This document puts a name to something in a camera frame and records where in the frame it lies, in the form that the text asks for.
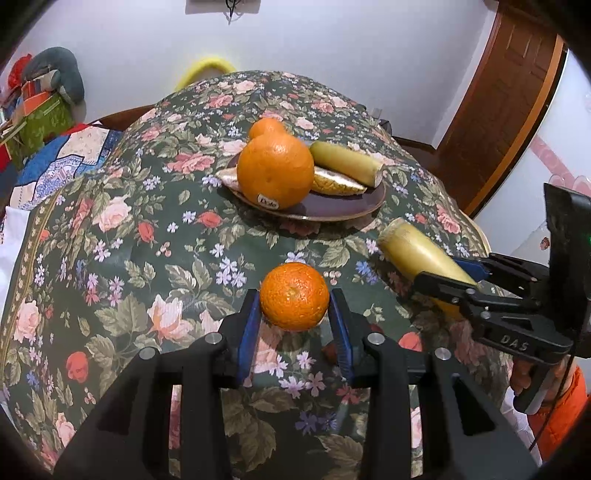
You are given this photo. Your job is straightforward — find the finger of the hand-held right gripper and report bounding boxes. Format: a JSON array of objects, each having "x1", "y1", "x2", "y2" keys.
[
  {"x1": 453, "y1": 253, "x2": 550, "y2": 301},
  {"x1": 412, "y1": 270, "x2": 541, "y2": 324}
]

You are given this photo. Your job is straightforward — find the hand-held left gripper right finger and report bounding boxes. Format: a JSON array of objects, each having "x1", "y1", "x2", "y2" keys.
[{"x1": 329, "y1": 288, "x2": 541, "y2": 480}]

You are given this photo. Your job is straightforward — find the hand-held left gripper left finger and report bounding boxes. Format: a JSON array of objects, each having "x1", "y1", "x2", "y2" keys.
[{"x1": 53, "y1": 288, "x2": 262, "y2": 480}]

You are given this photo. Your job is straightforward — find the yellow sugar cane piece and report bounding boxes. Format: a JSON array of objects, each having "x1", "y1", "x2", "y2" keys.
[
  {"x1": 378, "y1": 218, "x2": 481, "y2": 320},
  {"x1": 308, "y1": 141, "x2": 386, "y2": 189}
]

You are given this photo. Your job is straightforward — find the small tangerine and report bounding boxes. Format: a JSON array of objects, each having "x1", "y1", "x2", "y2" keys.
[{"x1": 260, "y1": 261, "x2": 331, "y2": 332}]

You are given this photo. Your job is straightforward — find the purple round plate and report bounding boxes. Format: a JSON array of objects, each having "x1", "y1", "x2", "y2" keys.
[{"x1": 225, "y1": 152, "x2": 387, "y2": 222}]

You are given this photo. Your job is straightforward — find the peeled pomelo segment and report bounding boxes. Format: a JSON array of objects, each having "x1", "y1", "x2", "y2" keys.
[{"x1": 216, "y1": 166, "x2": 369, "y2": 197}]

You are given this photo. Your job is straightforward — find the large orange with sticker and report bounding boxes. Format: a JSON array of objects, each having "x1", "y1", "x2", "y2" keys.
[{"x1": 236, "y1": 133, "x2": 315, "y2": 211}]

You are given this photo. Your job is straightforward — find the medium smooth orange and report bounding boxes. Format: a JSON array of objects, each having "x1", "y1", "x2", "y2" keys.
[{"x1": 248, "y1": 117, "x2": 287, "y2": 142}]

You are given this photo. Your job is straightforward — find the person's right hand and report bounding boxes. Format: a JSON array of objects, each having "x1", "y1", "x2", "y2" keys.
[{"x1": 509, "y1": 357, "x2": 536, "y2": 398}]

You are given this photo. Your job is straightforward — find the floral tablecloth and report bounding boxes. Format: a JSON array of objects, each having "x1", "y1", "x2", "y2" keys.
[{"x1": 0, "y1": 69, "x2": 514, "y2": 480}]

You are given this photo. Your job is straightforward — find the white heart-print sliding door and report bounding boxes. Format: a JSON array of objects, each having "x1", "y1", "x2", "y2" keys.
[{"x1": 475, "y1": 46, "x2": 591, "y2": 260}]

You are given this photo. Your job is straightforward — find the brown wooden door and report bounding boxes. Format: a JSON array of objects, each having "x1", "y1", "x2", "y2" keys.
[{"x1": 434, "y1": 8, "x2": 567, "y2": 219}]

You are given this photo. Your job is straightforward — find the patchwork blanket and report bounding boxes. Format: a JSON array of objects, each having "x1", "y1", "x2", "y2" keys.
[{"x1": 0, "y1": 123, "x2": 123, "y2": 214}]

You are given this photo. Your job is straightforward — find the yellow foam tube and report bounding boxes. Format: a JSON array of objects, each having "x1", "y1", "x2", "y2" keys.
[{"x1": 173, "y1": 56, "x2": 239, "y2": 91}]

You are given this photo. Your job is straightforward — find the green box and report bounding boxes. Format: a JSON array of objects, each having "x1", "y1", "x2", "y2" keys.
[{"x1": 8, "y1": 92, "x2": 77, "y2": 161}]

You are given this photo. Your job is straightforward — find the orange box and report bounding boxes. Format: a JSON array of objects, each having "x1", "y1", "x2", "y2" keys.
[{"x1": 20, "y1": 90, "x2": 52, "y2": 117}]

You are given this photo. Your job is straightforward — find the red plastic bag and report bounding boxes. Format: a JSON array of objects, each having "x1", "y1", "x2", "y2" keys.
[{"x1": 6, "y1": 55, "x2": 34, "y2": 89}]

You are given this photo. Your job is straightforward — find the dark wooden bed frame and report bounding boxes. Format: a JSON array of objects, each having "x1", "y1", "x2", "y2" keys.
[{"x1": 99, "y1": 105, "x2": 158, "y2": 133}]

